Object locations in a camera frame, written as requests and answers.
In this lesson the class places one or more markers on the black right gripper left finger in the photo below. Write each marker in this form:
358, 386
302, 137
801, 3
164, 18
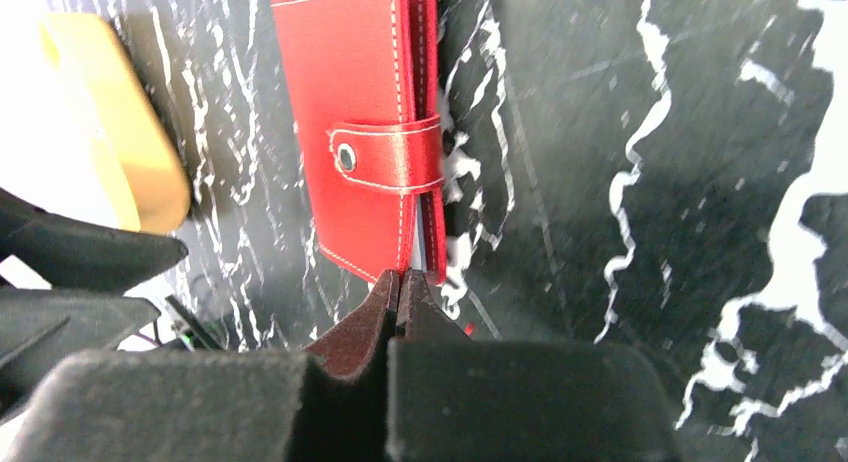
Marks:
324, 403

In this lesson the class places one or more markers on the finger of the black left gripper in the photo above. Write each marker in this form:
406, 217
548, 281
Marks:
41, 327
72, 254

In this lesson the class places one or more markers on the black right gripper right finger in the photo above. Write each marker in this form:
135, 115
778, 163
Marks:
450, 398

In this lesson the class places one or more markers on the red leather card holder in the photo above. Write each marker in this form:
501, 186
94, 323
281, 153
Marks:
362, 77

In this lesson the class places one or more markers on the yellow oval tray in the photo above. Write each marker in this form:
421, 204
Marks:
136, 162

